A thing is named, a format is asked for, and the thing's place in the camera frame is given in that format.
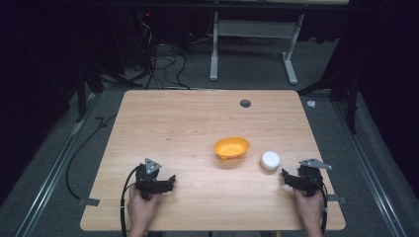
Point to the orange bowl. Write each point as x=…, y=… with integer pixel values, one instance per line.
x=231, y=148

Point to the white desk frame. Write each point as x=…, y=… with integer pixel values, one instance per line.
x=253, y=29

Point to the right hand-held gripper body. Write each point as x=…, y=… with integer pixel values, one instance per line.
x=309, y=179

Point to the person's right hand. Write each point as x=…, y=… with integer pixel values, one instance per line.
x=309, y=208

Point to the grey table grommet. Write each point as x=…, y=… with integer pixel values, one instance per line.
x=245, y=103

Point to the person's left hand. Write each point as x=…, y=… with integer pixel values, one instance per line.
x=142, y=207

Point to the metal floor rail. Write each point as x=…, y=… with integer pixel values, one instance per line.
x=56, y=171
x=369, y=164

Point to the black metal stand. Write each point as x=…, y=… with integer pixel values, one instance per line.
x=81, y=95
x=353, y=102

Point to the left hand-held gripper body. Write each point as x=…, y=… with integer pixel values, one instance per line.
x=149, y=179

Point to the white round container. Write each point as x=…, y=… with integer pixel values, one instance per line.
x=270, y=160

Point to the grey table bracket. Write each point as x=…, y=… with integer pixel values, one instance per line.
x=89, y=201
x=337, y=199

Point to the dark computer tower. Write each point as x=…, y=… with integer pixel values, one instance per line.
x=145, y=36

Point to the crumpled white paper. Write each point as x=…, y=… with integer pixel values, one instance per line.
x=311, y=104

